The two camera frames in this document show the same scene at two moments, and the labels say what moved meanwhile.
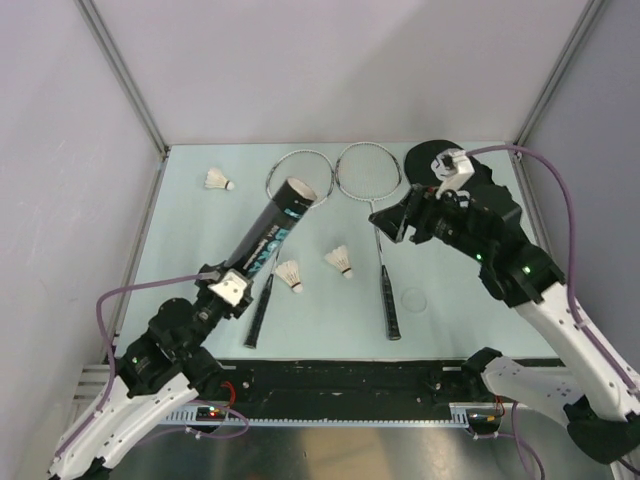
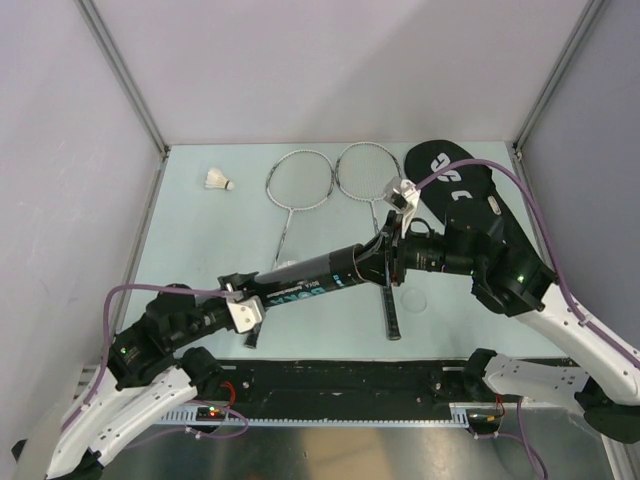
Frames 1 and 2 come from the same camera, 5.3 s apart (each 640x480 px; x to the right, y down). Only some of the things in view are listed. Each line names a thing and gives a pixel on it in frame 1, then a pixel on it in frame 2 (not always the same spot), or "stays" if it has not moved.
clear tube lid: (414, 300) stays
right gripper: (422, 200) to (373, 267)
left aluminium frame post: (100, 30) stays
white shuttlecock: (216, 179) stays
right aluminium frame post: (589, 13) stays
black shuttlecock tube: (273, 232) to (338, 268)
